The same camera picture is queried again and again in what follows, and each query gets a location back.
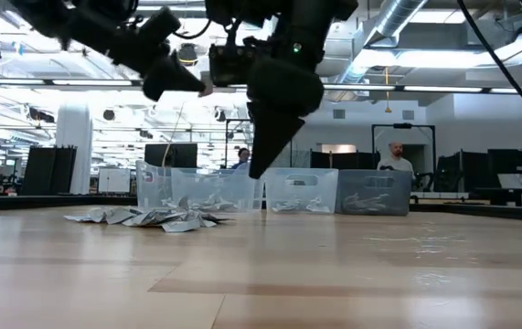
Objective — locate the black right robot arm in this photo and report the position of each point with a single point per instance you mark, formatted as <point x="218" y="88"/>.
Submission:
<point x="306" y="23"/>

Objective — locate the black low partition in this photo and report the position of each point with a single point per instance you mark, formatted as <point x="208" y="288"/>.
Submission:
<point x="343" y="161"/>

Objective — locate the black room divider panel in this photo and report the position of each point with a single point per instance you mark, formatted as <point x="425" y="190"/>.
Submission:
<point x="48" y="169"/>

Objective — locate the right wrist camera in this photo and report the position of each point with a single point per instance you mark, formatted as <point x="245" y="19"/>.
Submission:
<point x="231" y="64"/>

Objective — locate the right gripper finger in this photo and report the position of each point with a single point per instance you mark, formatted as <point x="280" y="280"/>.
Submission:
<point x="269" y="141"/>

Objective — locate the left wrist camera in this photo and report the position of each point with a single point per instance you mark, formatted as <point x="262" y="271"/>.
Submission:
<point x="160" y="25"/>

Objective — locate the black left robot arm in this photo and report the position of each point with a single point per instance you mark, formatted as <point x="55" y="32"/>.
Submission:
<point x="82" y="23"/>

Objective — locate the silver ventilation duct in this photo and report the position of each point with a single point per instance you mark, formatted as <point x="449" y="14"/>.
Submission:
<point x="397" y="16"/>

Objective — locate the grey plastic bin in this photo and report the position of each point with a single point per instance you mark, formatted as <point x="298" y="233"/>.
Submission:
<point x="375" y="183"/>

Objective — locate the black monitor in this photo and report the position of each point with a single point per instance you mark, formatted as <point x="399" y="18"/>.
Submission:
<point x="183" y="155"/>

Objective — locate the person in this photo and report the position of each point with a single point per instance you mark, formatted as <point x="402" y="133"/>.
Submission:
<point x="243" y="155"/>
<point x="395" y="157"/>

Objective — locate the white cabinet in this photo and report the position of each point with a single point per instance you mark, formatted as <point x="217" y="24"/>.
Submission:
<point x="114" y="180"/>

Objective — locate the black desk monitors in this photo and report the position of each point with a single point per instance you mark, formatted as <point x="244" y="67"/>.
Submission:
<point x="471" y="169"/>

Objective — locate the large clear plastic bin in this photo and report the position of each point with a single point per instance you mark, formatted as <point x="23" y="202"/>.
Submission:
<point x="215" y="183"/>

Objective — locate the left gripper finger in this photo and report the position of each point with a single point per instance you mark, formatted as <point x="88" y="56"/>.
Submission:
<point x="169" y="80"/>

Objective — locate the long ceiling light bar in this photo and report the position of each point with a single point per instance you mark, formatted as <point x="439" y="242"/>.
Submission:
<point x="91" y="82"/>

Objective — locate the long white bandage wrapper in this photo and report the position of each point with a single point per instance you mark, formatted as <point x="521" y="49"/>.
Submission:
<point x="365" y="202"/>

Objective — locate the white building pillar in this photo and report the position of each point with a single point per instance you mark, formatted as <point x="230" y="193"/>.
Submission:
<point x="75" y="151"/>

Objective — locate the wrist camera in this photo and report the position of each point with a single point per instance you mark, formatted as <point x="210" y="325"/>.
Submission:
<point x="160" y="25"/>
<point x="231" y="64"/>

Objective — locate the small clear plastic bin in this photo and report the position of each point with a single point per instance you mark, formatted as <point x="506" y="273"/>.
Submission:
<point x="301" y="187"/>

